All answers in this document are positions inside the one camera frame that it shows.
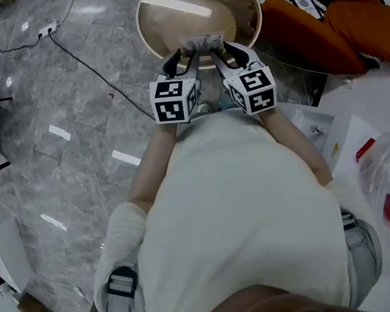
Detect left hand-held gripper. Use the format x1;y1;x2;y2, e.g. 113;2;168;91
142;45;212;129

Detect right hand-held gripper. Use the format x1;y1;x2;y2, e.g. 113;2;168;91
208;34;281;121

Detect person's right forearm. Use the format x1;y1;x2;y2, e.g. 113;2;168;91
258;99;336;196

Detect person's left forearm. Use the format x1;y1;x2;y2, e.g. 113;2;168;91
116;119;194;216

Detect person's blue jeans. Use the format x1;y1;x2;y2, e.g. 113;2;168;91
214;88;240;112

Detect person's shoe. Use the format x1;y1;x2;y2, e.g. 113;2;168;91
195;99;216;116

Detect orange sofa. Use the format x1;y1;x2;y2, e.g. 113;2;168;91
252;0;390;91

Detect black framed white card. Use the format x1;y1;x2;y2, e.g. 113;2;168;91
288;0;330;27

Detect clear plastic bag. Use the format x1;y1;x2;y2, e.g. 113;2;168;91
288;102;342;165

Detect white power strip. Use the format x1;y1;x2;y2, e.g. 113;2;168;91
36;21;60;40

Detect person's white shirt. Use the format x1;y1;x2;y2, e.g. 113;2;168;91
64;85;390;312

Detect white paper sheet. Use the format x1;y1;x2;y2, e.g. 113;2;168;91
316;109;389;180

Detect white box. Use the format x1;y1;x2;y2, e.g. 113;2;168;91
0;191;37;298

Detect small cardboard box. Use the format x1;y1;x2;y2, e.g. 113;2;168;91
14;288;51;312

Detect thin white cable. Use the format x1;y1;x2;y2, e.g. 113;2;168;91
254;35;332;88

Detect long black cable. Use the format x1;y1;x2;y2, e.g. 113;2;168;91
47;16;157;137

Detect thin black cable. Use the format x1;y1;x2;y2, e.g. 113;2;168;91
0;33;45;57

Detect grey strap black buckle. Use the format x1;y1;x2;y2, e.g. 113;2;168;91
99;262;146;312
338;205;388;285

